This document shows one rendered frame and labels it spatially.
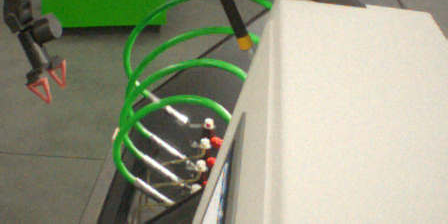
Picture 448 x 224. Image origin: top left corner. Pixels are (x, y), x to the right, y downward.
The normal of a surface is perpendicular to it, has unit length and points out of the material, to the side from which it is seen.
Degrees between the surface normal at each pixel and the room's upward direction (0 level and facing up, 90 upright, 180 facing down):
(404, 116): 0
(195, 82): 90
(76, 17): 90
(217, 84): 90
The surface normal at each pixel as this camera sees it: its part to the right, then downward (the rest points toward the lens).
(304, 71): 0.07, -0.89
